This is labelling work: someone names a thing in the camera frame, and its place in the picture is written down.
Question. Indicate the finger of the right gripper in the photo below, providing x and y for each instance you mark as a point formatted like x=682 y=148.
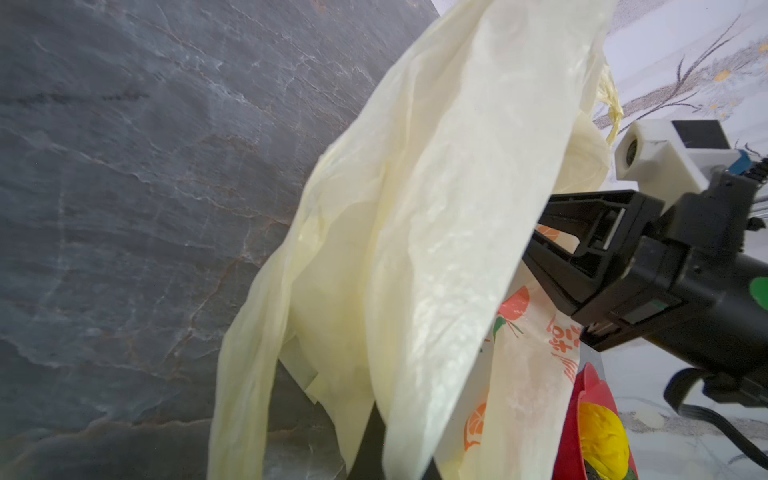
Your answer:
x=602 y=222
x=590 y=280

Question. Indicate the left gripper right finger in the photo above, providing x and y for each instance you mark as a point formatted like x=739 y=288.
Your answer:
x=432 y=472

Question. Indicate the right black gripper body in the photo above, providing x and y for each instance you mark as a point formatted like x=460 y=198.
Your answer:
x=688 y=288

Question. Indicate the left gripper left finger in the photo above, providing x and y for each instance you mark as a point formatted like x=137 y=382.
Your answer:
x=368 y=462

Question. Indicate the red flower-shaped plate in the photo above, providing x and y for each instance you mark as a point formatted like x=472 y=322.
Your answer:
x=569 y=463

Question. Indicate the yellow fake lemon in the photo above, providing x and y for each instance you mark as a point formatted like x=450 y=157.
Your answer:
x=603 y=440

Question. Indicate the yellow plastic bag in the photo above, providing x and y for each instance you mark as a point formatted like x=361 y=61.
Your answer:
x=399 y=288

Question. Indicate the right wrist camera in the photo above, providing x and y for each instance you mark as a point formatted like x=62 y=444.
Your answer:
x=667 y=158

